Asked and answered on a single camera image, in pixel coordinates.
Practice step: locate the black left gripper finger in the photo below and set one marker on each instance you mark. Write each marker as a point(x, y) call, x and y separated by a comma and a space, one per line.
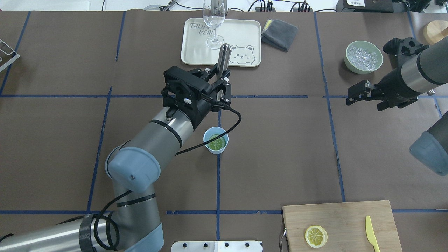
point(211, 75)

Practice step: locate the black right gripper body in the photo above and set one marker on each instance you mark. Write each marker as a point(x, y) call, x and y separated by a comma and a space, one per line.
point(391, 89)

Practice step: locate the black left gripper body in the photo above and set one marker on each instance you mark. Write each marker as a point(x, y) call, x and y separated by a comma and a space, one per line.
point(202, 112)

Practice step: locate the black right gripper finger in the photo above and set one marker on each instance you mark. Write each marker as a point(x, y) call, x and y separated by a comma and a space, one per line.
point(361, 89)

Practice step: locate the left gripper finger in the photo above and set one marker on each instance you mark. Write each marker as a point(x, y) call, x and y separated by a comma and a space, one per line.
point(220, 95)

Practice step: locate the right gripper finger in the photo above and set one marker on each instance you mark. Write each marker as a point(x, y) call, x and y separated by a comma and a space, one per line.
point(356, 98)

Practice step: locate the steel muddler black tip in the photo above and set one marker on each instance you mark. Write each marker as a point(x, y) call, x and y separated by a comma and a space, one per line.
point(223, 59)

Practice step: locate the yellow lemon slice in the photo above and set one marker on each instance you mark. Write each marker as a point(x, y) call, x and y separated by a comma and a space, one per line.
point(217, 144)

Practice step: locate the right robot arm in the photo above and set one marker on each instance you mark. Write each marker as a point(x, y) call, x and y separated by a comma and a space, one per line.
point(420, 69)

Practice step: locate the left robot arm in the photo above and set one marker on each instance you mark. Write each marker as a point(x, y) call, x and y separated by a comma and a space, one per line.
point(131, 220)

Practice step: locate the light blue plastic cup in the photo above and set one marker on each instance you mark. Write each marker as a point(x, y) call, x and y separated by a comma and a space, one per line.
point(211, 134)

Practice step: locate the lemon slice on board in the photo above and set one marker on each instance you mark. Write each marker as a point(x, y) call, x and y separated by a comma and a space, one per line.
point(316, 236)

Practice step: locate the cream bear print tray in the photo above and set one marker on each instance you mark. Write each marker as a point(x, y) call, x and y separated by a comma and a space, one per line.
point(243, 36)

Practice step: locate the green bowl of ice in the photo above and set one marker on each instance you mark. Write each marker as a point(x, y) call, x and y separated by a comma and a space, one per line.
point(363, 57)

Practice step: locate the clear wine glass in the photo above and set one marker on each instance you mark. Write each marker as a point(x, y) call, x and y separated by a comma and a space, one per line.
point(214, 16)

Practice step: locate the folded grey cloth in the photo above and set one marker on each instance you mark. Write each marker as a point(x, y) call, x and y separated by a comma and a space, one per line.
point(279, 34)

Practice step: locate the bamboo cutting board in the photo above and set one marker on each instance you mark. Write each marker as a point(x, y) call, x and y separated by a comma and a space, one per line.
point(344, 224)

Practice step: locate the yellow plastic knife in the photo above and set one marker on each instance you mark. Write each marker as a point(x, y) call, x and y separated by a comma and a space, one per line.
point(370, 234)

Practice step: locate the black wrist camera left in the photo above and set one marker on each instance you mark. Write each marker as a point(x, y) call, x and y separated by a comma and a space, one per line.
point(179, 92)

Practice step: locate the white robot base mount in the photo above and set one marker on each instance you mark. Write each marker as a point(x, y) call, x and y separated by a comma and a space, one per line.
point(218, 246)

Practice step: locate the white wire cup rack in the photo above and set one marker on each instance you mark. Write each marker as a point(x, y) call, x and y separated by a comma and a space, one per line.
point(7, 56)

